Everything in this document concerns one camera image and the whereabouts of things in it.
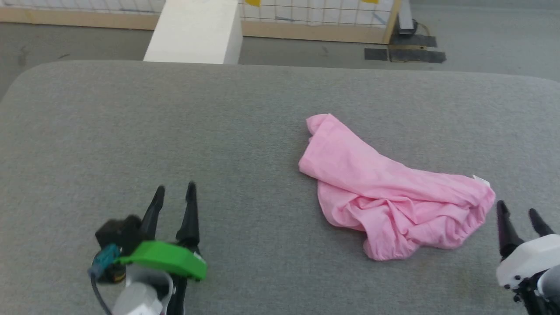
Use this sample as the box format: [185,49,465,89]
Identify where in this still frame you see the lemon print partition wooden frame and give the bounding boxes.
[0,0,403,45]

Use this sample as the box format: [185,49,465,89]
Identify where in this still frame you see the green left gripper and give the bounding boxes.
[115,181,208,315]

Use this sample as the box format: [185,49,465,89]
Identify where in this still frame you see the large black floor mat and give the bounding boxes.
[388,49,447,64]

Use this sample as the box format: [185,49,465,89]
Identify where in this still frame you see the black floor plate under post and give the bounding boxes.
[389,34,438,48]

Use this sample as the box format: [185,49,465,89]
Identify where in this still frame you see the white rectangular box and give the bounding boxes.
[143,0,244,65]

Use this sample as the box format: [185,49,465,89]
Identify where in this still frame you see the grey metal post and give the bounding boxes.
[397,0,417,35]

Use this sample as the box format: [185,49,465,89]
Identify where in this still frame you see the pink garment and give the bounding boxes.
[298,113,497,262]

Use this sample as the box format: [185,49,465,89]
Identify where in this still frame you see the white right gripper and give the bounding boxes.
[496,200,560,290]

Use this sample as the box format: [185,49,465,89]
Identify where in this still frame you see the black cable with teal plug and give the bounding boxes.
[87,243,121,315]

